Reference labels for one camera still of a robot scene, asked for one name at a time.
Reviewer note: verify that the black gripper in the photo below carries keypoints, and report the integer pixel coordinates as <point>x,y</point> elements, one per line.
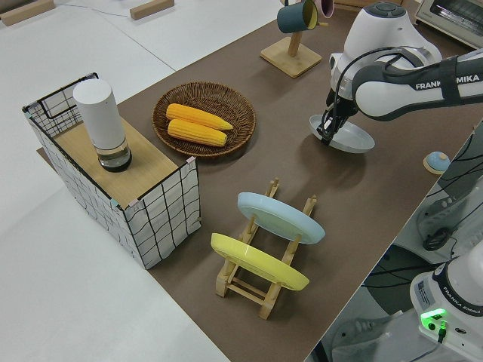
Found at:
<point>345,105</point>

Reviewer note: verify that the gray round plate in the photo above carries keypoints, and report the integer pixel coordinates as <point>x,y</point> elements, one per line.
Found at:
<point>351,139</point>

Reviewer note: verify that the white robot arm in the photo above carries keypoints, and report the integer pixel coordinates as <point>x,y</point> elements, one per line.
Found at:
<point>381,34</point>

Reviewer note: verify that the light blue plate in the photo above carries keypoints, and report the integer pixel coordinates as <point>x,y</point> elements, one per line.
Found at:
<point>279,218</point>

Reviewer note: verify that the yellow plate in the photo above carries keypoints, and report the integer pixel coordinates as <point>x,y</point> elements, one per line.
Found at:
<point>256,262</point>

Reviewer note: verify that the wooden plate rack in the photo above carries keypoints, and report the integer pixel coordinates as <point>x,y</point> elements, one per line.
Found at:
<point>241,288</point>

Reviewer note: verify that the brown table mat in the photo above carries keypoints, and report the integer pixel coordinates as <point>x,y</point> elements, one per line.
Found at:
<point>339,211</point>

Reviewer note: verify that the wooden mug tree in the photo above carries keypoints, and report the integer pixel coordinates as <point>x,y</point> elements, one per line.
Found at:
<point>292,56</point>

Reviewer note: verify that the brown wicker basket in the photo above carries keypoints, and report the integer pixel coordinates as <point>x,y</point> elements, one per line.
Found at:
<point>241,113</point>

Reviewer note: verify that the blue dome wooden bell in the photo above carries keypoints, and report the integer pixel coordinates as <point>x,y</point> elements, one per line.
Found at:
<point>435,161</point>

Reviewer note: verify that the dark teal mug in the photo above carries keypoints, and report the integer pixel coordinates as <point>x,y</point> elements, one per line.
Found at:
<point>292,17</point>

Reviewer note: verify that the pink mug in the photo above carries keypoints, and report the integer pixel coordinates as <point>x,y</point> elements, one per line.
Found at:
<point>325,7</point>

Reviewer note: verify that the yellow corn cob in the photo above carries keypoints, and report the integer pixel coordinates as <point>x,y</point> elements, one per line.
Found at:
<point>196,134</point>
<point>196,116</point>

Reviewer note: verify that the white toaster oven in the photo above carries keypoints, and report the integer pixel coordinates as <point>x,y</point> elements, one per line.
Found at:
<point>449,19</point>

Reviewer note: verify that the light wooden block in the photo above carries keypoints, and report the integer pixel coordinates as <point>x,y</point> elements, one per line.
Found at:
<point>26,11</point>
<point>151,8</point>

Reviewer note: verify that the white cylinder bottle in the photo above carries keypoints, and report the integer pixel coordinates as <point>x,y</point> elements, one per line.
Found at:
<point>100,120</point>

